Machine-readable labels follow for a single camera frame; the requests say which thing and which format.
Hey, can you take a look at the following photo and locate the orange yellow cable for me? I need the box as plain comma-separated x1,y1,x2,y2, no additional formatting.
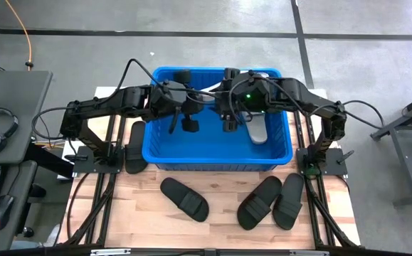
4,0,34,70

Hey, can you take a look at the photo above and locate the black rubber slide sandal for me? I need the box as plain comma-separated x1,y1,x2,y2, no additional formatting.
159,176,211,223
272,172,305,231
236,175,284,231
124,120,149,175

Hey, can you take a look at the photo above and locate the white box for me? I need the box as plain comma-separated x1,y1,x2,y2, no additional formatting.
60,144,77,183

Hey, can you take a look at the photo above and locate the large grey desk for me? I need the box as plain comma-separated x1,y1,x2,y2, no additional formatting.
0,70,54,165

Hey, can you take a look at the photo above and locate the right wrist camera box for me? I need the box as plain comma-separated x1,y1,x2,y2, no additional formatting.
240,80,268,112

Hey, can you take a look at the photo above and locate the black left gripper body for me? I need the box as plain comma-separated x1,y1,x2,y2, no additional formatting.
151,80,205,120

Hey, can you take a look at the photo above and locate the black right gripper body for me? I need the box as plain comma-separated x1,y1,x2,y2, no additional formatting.
216,78,244,123

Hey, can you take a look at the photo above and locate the black aluminium extrusion frame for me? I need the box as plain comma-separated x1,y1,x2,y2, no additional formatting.
0,87,412,256

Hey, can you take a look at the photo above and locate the blue plastic bin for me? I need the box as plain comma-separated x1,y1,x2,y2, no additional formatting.
141,65,295,172

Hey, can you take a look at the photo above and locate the black computer mouse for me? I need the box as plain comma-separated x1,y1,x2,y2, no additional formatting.
0,194,16,232

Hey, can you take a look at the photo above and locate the small grey desk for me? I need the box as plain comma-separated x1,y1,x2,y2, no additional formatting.
0,159,38,254

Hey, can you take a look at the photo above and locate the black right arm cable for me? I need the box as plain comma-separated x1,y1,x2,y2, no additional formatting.
340,100,385,131

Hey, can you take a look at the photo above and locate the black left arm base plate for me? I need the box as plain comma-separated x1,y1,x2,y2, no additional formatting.
72,145,125,174

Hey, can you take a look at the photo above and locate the silver metal bracket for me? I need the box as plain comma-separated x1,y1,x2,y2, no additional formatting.
289,250,330,256
90,248,132,256

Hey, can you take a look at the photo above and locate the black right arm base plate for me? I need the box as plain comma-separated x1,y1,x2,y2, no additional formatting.
295,147,349,176

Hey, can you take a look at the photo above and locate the grey metal side table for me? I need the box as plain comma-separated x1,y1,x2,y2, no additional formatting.
370,88,412,208

